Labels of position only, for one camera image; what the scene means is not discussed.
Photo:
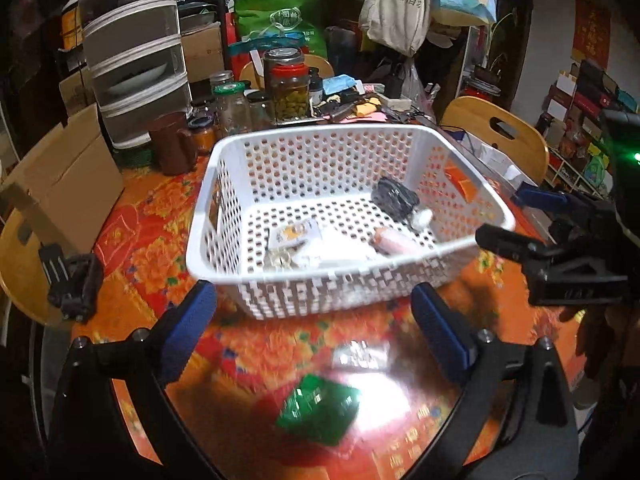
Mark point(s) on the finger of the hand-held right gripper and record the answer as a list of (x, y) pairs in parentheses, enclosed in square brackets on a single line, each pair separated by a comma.
[(510, 242), (542, 197)]

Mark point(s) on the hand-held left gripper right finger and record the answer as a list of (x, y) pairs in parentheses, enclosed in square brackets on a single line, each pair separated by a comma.
[(442, 332)]

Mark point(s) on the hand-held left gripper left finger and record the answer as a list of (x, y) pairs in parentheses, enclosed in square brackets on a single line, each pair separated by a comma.
[(187, 332)]

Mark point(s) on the small white cloth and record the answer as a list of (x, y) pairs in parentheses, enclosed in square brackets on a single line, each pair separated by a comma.
[(421, 219)]

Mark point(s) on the pink tube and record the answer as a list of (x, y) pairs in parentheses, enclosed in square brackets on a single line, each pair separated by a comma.
[(395, 242)]

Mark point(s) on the green packet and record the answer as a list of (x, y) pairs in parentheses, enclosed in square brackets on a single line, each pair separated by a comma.
[(317, 407)]

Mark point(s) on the white perforated plastic basket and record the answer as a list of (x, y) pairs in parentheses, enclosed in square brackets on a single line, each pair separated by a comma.
[(320, 170)]

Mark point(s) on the person's right hand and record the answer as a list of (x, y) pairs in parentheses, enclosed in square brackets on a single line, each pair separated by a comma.
[(592, 335)]

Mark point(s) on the blue and white paper bag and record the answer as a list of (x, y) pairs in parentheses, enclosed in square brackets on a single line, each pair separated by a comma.
[(492, 155)]

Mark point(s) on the orange packet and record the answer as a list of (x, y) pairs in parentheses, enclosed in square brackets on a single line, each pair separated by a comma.
[(462, 182)]

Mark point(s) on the shelf of colourful boxes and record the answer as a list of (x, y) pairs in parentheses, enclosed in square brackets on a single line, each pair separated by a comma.
[(575, 110)]

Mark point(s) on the black clamp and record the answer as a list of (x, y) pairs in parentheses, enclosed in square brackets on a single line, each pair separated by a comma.
[(75, 280)]

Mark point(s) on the clear plastic bag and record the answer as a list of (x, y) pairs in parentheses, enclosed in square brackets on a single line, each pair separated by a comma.
[(415, 85)]

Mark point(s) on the brown ceramic pitcher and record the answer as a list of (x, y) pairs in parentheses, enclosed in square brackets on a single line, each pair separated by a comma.
[(172, 145)]

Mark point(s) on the open cardboard box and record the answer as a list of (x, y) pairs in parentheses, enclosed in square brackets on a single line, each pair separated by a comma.
[(70, 180)]

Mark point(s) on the blue-lid orange jar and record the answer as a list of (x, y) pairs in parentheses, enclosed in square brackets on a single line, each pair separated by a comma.
[(202, 135)]

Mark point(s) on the green-lid glass jar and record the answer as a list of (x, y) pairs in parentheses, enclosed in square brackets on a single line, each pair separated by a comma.
[(232, 112)]

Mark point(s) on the blue cloth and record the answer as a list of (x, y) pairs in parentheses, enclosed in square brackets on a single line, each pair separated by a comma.
[(340, 84)]

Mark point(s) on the black-lid glass jar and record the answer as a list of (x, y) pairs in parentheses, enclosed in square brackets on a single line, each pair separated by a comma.
[(260, 110)]

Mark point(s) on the beige canvas tote bag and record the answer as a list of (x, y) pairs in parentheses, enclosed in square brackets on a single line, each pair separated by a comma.
[(395, 5)]

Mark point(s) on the silver-lid glass jar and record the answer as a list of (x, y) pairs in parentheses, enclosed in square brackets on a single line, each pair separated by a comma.
[(221, 79)]

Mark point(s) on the red-lid glass jar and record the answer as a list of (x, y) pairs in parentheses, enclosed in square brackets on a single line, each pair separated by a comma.
[(290, 95)]

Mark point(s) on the small cardboard box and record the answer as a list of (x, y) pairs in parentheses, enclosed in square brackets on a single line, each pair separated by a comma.
[(200, 55)]

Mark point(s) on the green shopping bag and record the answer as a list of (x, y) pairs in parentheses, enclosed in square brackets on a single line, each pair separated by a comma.
[(285, 15)]

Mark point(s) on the red wall scroll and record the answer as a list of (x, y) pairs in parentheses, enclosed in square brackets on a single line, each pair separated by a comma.
[(591, 30)]

